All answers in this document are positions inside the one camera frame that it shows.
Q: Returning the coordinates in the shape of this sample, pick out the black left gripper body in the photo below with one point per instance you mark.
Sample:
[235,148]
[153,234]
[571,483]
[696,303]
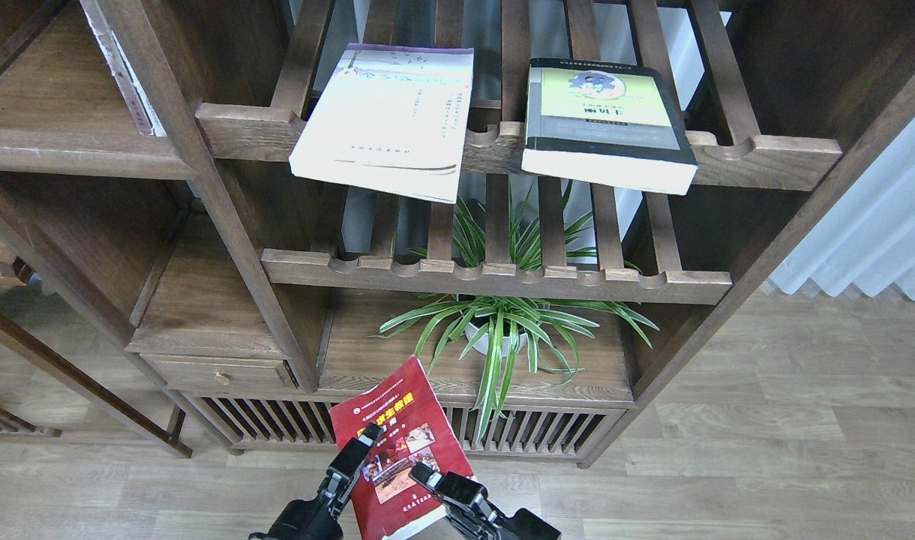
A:
[311,519]

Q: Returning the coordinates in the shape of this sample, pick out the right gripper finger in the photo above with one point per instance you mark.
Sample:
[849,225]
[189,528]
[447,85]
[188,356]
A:
[426,476]

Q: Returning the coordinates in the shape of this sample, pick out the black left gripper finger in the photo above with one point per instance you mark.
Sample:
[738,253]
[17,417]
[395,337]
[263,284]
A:
[343,472]

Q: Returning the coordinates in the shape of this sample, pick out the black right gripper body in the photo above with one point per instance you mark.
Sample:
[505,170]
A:
[469,511]

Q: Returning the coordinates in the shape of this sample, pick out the red paperback book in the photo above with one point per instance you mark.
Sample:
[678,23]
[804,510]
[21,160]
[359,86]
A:
[387,503]

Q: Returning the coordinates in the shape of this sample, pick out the thick green black book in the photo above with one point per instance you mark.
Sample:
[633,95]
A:
[612,124]

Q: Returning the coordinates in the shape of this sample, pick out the brass drawer knob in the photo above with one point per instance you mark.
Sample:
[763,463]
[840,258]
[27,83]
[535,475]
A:
[222,378]

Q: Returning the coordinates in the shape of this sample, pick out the green spider plant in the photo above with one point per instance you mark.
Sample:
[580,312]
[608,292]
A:
[506,327]

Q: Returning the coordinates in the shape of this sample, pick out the dark wooden bookshelf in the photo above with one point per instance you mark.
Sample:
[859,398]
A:
[198,251]

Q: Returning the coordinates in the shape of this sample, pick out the white paperback book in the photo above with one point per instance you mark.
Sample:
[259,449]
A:
[393,119]

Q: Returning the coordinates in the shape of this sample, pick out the worn upright book spine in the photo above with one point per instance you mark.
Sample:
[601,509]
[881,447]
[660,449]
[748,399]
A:
[135,98]

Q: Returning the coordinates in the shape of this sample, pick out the white curtain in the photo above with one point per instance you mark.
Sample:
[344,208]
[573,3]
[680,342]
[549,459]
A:
[867,240]

